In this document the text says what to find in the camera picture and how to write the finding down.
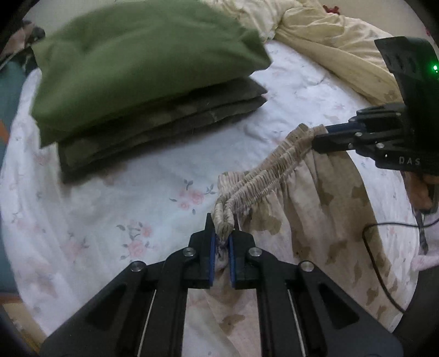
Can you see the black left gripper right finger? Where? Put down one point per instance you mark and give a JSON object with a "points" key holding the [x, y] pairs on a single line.
{"points": [[242, 274]]}

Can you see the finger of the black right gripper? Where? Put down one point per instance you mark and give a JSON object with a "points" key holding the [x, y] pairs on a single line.
{"points": [[369, 127]]}

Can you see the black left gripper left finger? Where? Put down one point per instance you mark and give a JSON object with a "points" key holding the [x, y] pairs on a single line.
{"points": [[200, 272]]}

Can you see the beige patterned pajama pants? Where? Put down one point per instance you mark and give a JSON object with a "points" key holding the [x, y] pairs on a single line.
{"points": [[351, 220]]}

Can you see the right hand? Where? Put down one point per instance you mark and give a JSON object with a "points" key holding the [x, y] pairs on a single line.
{"points": [[417, 189]]}

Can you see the cream yellow comforter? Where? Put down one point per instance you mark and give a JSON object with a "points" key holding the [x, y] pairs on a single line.
{"points": [[343, 45]]}

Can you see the white floral bed sheet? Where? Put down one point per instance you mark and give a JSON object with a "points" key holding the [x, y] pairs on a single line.
{"points": [[65, 242]]}

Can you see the folded dark camouflage cloth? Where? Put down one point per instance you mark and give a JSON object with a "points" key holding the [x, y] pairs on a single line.
{"points": [[174, 116]]}

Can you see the folded green cloth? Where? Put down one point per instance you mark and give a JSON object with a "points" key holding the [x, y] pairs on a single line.
{"points": [[115, 59]]}

